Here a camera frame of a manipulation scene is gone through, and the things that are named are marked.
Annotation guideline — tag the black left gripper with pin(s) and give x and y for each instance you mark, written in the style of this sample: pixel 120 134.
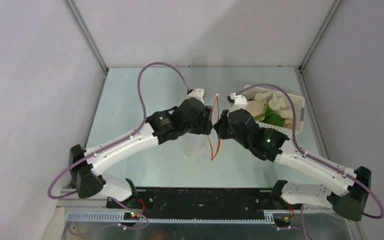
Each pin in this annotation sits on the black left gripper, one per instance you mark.
pixel 206 126

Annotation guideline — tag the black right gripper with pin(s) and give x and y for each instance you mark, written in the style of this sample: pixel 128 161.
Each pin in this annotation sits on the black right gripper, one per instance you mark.
pixel 221 124

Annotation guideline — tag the clear zip bag orange zipper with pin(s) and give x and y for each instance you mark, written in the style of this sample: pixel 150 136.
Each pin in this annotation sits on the clear zip bag orange zipper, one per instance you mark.
pixel 204 146

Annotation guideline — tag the white cauliflower toy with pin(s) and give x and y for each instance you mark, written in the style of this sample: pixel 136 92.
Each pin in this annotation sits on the white cauliflower toy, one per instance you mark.
pixel 255 108

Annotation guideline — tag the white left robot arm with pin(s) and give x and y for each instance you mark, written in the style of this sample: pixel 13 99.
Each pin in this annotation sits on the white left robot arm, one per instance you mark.
pixel 90 165

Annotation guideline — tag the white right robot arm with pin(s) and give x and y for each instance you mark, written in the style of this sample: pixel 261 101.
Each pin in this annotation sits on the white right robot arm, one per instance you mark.
pixel 342 189

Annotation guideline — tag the green bok choy toy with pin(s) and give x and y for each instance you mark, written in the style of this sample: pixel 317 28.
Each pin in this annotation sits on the green bok choy toy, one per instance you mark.
pixel 269 116

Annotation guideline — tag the white oyster mushroom toy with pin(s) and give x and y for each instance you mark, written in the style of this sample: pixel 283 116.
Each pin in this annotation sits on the white oyster mushroom toy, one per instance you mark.
pixel 276 103

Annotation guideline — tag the white perforated plastic basket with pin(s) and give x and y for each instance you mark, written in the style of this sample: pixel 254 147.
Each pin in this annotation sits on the white perforated plastic basket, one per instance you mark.
pixel 298 108

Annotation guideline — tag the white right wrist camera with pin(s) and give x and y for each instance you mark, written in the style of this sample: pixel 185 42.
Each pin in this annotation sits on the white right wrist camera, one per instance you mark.
pixel 238 102

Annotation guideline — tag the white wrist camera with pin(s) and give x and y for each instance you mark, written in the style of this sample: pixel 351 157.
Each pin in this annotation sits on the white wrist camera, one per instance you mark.
pixel 238 102
pixel 197 93

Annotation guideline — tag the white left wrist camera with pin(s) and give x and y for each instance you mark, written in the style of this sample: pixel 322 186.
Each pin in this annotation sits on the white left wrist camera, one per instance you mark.
pixel 197 93

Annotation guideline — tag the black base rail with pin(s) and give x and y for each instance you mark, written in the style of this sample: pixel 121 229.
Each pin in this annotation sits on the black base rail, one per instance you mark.
pixel 220 204

